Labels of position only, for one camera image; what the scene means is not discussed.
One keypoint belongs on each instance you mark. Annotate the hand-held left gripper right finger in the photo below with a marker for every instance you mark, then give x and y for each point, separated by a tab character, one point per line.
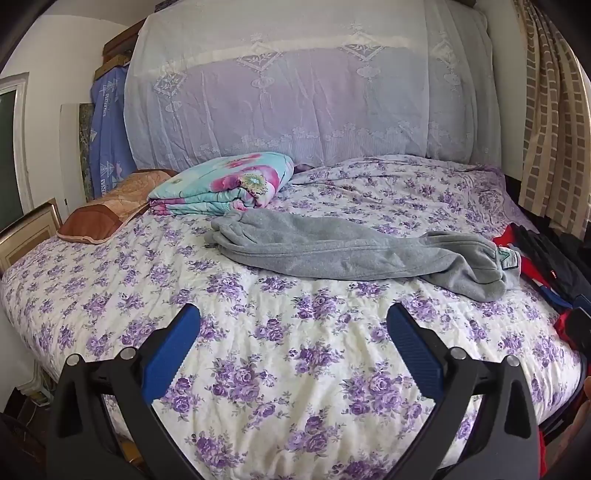
411	341

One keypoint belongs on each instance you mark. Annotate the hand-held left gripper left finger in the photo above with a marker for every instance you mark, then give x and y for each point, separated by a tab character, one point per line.
178	337

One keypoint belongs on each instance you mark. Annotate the grey sweatshirt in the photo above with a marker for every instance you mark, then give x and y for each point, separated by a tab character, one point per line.
323	249

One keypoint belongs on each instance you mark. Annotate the red and black clothing pile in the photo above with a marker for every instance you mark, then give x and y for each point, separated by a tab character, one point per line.
545	263

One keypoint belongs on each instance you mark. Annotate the purple floral bed sheet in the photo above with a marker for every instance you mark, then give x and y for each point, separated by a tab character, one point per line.
295	350

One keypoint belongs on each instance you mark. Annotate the brown pillow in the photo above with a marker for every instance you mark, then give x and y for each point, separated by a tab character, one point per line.
111	203

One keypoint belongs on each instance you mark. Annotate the folded teal floral quilt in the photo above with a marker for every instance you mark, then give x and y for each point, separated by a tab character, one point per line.
221	180

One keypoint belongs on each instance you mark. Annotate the beige checked curtain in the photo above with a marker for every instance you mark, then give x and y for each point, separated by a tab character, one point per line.
554	138

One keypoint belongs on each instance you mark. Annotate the blue printed cloth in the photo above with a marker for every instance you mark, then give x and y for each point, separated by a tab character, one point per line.
108	138

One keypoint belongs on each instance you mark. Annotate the white framed marble panel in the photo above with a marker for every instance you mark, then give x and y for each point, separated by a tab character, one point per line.
85	147

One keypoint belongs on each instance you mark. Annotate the brown cardboard box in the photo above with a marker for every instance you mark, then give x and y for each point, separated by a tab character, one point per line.
111	65
122	39

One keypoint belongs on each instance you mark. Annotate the gold picture frame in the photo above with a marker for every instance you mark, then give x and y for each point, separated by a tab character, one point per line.
27	230

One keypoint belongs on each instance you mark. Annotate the white window frame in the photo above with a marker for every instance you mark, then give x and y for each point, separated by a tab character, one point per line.
9	152

